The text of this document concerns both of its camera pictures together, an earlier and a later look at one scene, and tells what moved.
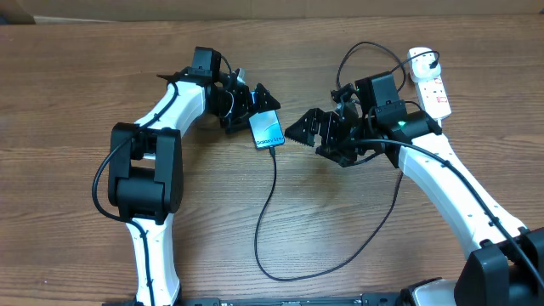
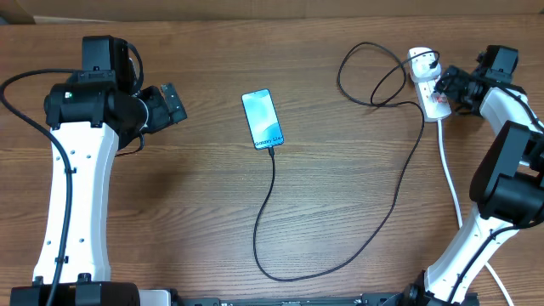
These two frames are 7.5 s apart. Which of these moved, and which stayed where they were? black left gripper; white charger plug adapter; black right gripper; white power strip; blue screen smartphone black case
Moved: black right gripper; black left gripper
Stayed: white charger plug adapter; white power strip; blue screen smartphone black case
